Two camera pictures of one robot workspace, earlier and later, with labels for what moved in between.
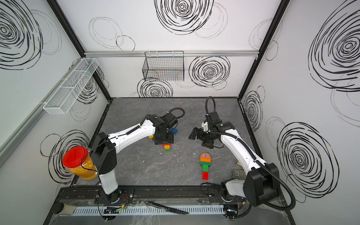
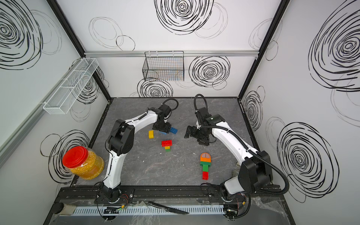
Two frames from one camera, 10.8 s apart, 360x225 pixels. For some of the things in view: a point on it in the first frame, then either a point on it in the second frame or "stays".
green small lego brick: [205, 168] stays
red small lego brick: [205, 176] stays
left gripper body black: [168, 138] to [164, 127]
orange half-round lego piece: [205, 155] stays
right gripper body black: [206, 136] to [198, 132]
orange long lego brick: [206, 159] stays
